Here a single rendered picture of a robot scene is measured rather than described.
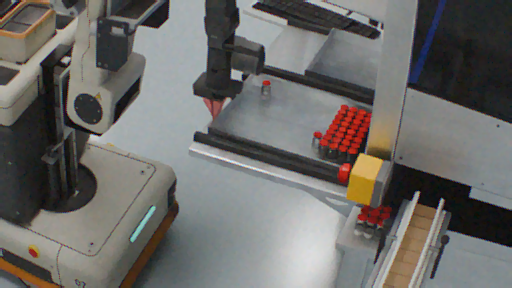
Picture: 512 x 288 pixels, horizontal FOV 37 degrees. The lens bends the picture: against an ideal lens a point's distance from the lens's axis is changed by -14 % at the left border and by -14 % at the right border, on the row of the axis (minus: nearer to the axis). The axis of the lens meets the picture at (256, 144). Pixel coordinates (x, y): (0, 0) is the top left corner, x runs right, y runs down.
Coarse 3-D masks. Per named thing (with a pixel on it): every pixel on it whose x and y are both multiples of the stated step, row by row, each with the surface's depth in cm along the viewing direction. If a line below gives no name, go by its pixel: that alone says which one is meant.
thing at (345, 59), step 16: (336, 32) 241; (320, 48) 230; (336, 48) 238; (352, 48) 239; (368, 48) 239; (320, 64) 230; (336, 64) 231; (352, 64) 232; (368, 64) 232; (336, 80) 219; (352, 80) 225; (368, 80) 226
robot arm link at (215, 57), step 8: (208, 48) 191; (216, 48) 191; (224, 48) 190; (232, 48) 190; (208, 56) 192; (216, 56) 191; (224, 56) 191; (232, 56) 190; (208, 64) 193; (216, 64) 192; (224, 64) 192
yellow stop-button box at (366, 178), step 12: (360, 156) 174; (360, 168) 171; (372, 168) 171; (384, 168) 172; (360, 180) 170; (372, 180) 169; (348, 192) 173; (360, 192) 172; (372, 192) 171; (372, 204) 172
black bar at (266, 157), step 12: (216, 144) 197; (228, 144) 196; (240, 144) 196; (252, 156) 195; (264, 156) 194; (276, 156) 194; (288, 168) 193; (300, 168) 192; (312, 168) 191; (324, 168) 192; (324, 180) 191; (336, 180) 190; (348, 180) 189
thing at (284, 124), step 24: (240, 96) 213; (288, 96) 216; (312, 96) 214; (216, 120) 201; (240, 120) 207; (264, 120) 207; (288, 120) 208; (312, 120) 209; (264, 144) 195; (288, 144) 201; (336, 168) 191
